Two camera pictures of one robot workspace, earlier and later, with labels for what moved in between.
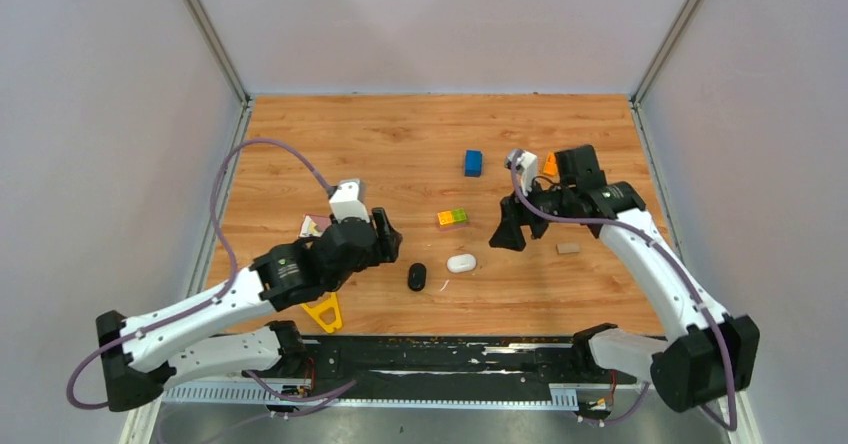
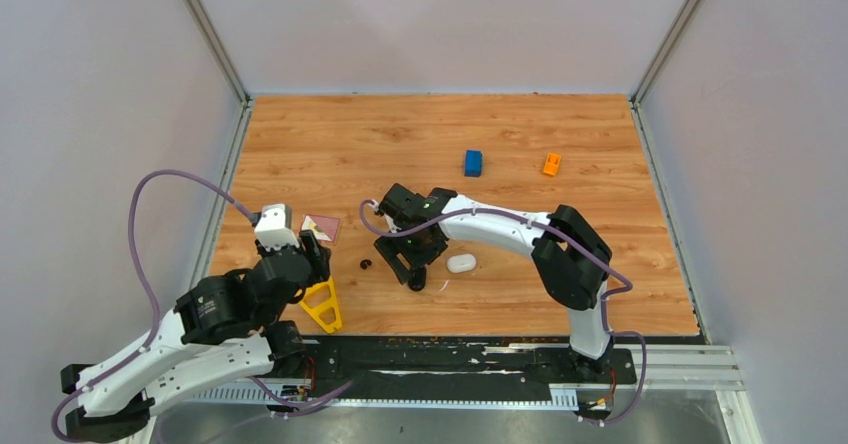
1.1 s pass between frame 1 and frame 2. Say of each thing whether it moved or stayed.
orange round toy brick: stayed
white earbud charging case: stayed
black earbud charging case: stayed
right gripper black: moved
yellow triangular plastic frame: stayed
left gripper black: moved
